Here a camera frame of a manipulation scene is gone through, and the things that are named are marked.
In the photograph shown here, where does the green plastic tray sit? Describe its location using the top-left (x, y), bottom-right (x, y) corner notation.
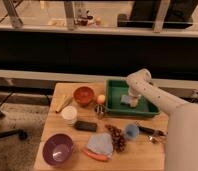
top-left (106, 80), bottom-right (159, 118)

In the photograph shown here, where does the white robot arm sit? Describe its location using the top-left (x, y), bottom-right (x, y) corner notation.
top-left (126, 69), bottom-right (198, 171)

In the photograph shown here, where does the orange fruit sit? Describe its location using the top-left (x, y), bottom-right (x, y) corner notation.
top-left (96, 94), bottom-right (106, 105)

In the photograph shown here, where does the blue cup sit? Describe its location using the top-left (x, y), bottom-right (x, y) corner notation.
top-left (124, 124), bottom-right (139, 140)

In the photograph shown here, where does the bunch of dark grapes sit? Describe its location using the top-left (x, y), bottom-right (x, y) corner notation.
top-left (106, 125), bottom-right (126, 153)

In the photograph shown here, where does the metal keys cluster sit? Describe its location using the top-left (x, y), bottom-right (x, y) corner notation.
top-left (148, 135), bottom-right (166, 144)

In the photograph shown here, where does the red-orange bowl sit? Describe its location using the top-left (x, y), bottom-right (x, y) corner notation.
top-left (73, 86), bottom-right (94, 106)

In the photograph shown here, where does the light blue cloth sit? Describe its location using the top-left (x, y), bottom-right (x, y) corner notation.
top-left (87, 133), bottom-right (113, 157)

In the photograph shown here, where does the black rectangular block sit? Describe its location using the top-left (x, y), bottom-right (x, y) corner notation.
top-left (74, 121), bottom-right (97, 132)

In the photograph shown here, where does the white cup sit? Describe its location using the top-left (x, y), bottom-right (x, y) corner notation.
top-left (61, 106), bottom-right (77, 125)

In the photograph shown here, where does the orange carrot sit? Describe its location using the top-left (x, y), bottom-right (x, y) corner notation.
top-left (82, 148), bottom-right (109, 162)

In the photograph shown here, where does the purple bowl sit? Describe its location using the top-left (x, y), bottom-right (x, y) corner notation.
top-left (42, 133), bottom-right (74, 167)

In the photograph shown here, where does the black office chair base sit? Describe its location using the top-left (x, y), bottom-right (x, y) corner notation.
top-left (0, 92), bottom-right (29, 142)

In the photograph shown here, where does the black handled tool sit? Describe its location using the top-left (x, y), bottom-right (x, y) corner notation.
top-left (136, 122), bottom-right (166, 136)

